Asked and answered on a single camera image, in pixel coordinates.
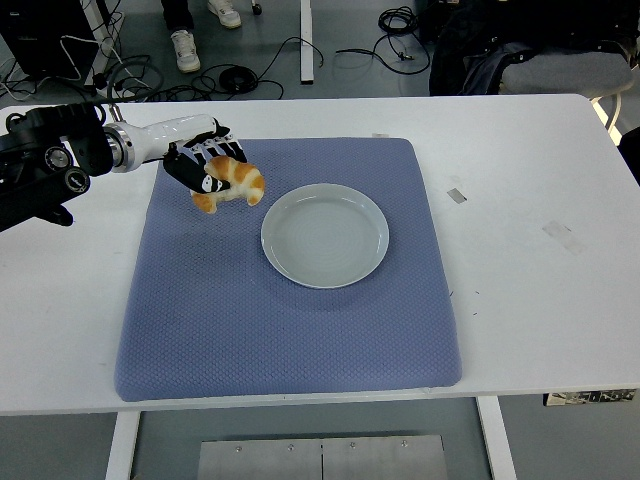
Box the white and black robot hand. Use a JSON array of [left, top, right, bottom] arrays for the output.
[[129, 113, 249, 195]]

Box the croissant bread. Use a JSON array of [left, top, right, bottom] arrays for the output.
[[191, 155, 267, 215]]

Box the person's foot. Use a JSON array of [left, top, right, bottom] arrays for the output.
[[170, 28, 202, 73], [207, 0, 243, 29]]

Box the black round floor disc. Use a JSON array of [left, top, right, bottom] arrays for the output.
[[219, 67, 259, 94]]

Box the person's leg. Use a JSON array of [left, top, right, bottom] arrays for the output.
[[160, 0, 196, 33]]

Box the white stand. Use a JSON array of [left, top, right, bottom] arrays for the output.
[[81, 0, 115, 87]]

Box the white floor bar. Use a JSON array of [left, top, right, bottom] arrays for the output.
[[299, 0, 316, 84]]

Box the black box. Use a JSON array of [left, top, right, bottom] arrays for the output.
[[0, 0, 99, 80]]

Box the blue quilted mat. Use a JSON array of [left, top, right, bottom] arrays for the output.
[[114, 137, 463, 404]]

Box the grey round plate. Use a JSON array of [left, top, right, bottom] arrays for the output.
[[260, 183, 391, 290]]

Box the dark jacket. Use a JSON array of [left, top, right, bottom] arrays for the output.
[[418, 0, 640, 97]]

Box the white table leg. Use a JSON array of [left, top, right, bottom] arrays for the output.
[[475, 395, 518, 480], [104, 410, 142, 480]]

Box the clear tape piece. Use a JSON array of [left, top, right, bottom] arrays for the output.
[[542, 221, 587, 254]]

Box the grey chair cushion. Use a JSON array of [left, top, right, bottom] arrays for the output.
[[501, 49, 635, 96]]

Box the black object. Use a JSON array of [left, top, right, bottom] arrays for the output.
[[617, 124, 640, 189]]

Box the black and white sticker label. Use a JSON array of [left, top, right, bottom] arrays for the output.
[[543, 388, 636, 407]]

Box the white cable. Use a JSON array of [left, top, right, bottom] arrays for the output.
[[58, 34, 84, 83]]

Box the long black floor cable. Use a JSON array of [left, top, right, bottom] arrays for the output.
[[149, 35, 326, 101]]

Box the black cable with plug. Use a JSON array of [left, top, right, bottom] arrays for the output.
[[335, 29, 432, 76]]

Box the coiled black cable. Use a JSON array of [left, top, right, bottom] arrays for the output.
[[378, 5, 419, 36]]

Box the white chair frame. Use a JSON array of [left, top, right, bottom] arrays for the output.
[[589, 92, 624, 136]]

